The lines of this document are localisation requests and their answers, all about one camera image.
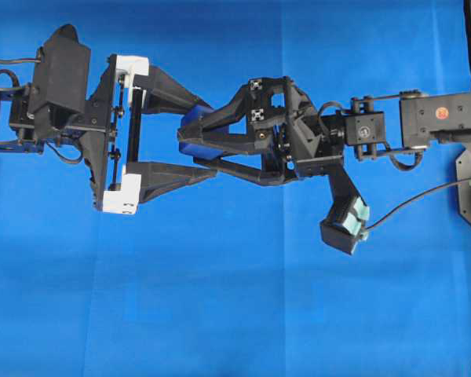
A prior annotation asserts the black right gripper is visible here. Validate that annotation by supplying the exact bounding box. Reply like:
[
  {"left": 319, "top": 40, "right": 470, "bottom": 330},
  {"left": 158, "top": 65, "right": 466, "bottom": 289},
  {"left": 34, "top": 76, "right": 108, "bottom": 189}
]
[{"left": 177, "top": 76, "right": 344, "bottom": 186}]

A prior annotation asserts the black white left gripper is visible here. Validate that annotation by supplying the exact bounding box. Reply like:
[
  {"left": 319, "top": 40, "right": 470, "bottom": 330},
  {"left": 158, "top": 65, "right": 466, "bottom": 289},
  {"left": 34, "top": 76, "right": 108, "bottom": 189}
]
[{"left": 79, "top": 54, "right": 217, "bottom": 215}]

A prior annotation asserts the blue block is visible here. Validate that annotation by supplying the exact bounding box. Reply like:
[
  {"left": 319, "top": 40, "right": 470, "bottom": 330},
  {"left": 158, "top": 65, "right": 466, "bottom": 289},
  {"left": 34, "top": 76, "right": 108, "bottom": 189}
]
[{"left": 179, "top": 104, "right": 223, "bottom": 160}]

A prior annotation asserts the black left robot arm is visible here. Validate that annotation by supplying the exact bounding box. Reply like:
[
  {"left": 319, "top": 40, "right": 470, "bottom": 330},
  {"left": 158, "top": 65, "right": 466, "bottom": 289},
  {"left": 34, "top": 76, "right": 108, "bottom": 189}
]
[{"left": 0, "top": 49, "right": 216, "bottom": 214}]

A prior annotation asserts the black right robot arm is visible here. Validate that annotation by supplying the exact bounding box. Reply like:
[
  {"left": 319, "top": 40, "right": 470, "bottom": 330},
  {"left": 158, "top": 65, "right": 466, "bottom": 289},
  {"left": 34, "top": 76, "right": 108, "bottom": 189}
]
[{"left": 177, "top": 76, "right": 471, "bottom": 186}]

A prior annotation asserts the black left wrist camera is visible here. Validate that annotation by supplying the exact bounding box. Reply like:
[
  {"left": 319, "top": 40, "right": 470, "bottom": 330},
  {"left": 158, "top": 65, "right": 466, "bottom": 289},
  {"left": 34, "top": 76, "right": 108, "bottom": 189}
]
[{"left": 27, "top": 24, "right": 91, "bottom": 139}]

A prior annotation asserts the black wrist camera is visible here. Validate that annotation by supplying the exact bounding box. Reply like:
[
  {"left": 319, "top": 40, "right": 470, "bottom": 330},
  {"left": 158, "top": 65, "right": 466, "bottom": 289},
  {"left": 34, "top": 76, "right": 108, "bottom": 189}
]
[
  {"left": 27, "top": 24, "right": 91, "bottom": 139},
  {"left": 319, "top": 165, "right": 371, "bottom": 255}
]

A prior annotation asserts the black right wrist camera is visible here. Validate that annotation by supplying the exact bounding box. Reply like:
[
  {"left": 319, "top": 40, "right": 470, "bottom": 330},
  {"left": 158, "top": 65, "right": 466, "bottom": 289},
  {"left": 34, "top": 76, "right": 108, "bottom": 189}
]
[{"left": 319, "top": 165, "right": 371, "bottom": 255}]

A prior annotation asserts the black left camera cable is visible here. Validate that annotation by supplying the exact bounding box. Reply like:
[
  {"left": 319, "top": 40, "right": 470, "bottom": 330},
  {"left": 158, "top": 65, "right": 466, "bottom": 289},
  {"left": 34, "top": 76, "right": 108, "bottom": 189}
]
[{"left": 0, "top": 56, "right": 44, "bottom": 66}]

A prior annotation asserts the black camera cable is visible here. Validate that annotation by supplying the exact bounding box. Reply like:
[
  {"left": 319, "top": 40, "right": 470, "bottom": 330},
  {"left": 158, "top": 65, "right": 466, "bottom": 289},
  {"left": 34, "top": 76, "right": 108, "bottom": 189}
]
[
  {"left": 0, "top": 56, "right": 44, "bottom": 66},
  {"left": 363, "top": 176, "right": 471, "bottom": 232}
]

